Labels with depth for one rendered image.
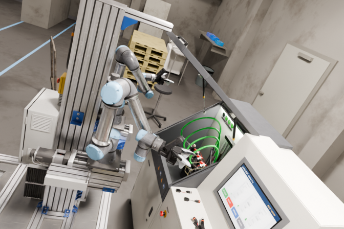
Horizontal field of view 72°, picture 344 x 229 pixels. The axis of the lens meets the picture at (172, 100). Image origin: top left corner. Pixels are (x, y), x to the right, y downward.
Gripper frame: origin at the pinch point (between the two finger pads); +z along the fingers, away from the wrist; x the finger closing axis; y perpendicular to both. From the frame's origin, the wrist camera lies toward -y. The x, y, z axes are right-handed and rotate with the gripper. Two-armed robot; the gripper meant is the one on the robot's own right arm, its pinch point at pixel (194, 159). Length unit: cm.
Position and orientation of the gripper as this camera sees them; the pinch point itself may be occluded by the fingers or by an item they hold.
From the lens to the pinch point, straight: 136.7
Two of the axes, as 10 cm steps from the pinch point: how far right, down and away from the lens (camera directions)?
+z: 8.9, 4.4, -1.6
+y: -3.8, 8.8, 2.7
